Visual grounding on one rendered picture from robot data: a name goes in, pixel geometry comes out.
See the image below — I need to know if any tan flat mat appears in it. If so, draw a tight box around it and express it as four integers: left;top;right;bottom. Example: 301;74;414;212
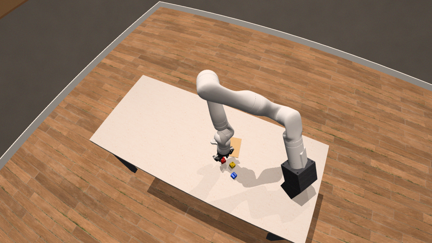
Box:
229;137;242;158

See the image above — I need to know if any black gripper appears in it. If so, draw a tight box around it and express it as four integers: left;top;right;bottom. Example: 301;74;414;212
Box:
213;146;234;162

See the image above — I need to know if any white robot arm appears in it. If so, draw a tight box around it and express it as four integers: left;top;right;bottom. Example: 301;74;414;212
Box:
196;70;307;169

